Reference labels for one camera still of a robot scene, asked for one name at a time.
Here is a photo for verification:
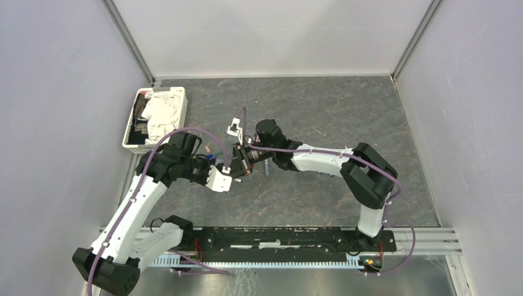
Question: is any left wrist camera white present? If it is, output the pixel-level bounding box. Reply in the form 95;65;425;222
205;165;233;192

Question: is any white cloth in basket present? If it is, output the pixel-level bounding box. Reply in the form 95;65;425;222
141;88;185;145

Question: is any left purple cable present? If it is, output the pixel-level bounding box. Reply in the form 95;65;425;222
86;126;232;296

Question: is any white plastic basket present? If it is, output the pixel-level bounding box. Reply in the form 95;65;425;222
122;86;188;154

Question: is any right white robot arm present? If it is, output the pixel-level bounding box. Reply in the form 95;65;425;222
189;119;398;252

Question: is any white cable duct strip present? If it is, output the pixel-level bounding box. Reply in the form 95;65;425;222
141;252;366;269

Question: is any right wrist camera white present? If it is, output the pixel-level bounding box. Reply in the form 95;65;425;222
226;117;244;141

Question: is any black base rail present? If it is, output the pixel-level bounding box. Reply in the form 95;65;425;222
188;227;397;263

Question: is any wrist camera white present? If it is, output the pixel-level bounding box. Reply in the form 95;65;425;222
226;117;244;141
205;165;233;192

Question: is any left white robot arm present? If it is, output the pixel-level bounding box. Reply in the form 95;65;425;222
73;128;274;295

